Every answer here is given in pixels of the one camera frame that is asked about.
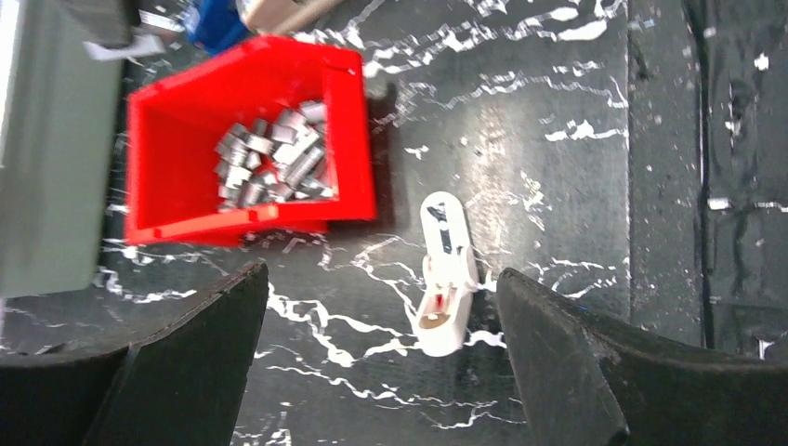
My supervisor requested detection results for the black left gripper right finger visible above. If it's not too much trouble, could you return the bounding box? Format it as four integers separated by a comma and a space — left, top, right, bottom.
496, 269, 787, 445

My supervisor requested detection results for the red plastic bin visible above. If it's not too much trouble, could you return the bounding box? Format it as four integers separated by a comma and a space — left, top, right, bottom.
125, 36, 377, 246

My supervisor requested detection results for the blue stapler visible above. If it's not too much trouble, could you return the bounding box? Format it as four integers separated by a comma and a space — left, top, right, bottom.
181, 0, 250, 56

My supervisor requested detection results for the pile of staple strips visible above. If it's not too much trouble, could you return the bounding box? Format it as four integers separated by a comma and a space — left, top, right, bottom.
214, 100, 335, 213

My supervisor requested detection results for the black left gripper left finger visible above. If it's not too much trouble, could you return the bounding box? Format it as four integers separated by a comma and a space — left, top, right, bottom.
1, 263, 269, 445

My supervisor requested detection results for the clear plastic storage box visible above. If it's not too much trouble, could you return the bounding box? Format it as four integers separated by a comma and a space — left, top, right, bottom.
1, 1, 124, 298

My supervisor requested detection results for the black silver stapler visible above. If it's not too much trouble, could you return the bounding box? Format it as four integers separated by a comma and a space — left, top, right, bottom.
235, 0, 342, 35

